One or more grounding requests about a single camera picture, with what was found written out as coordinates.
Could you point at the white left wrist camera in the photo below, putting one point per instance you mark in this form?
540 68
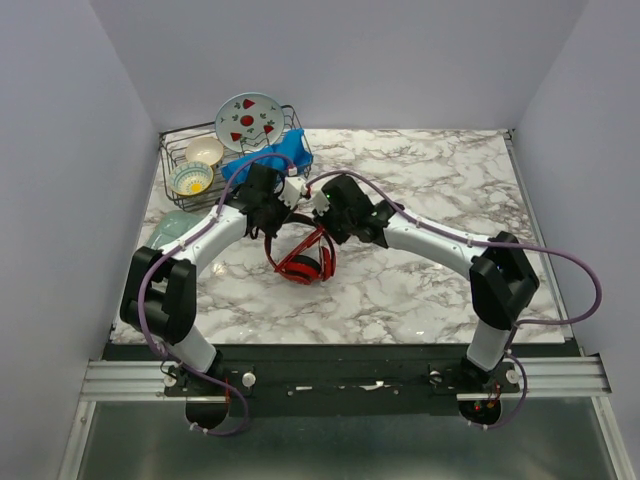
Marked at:
294 189

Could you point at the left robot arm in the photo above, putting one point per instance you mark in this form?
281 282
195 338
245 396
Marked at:
160 295

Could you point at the red black headphones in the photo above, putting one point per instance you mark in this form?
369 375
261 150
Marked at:
314 259

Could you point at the light green dish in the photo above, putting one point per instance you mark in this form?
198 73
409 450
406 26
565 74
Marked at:
159 231

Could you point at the black wire dish rack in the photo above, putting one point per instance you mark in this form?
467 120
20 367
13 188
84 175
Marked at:
172 145

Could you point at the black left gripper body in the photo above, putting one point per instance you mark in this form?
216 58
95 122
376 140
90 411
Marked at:
277 211

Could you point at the aluminium frame rail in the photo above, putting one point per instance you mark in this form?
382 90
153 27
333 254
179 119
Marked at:
545 371

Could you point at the patterned yellow centre bowl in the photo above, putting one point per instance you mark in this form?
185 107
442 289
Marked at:
191 178

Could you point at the blue cloth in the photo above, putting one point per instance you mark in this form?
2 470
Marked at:
291 146

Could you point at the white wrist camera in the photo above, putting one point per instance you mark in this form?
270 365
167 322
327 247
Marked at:
294 189
320 202

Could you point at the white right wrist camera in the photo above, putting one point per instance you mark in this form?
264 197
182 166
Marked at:
320 202

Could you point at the cream bowl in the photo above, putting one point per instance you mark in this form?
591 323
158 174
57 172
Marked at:
208 150

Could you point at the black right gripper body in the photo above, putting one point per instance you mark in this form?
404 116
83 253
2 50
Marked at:
335 221

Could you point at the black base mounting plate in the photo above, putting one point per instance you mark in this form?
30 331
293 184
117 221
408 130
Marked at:
343 380

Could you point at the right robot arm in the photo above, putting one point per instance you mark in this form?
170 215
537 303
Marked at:
502 280

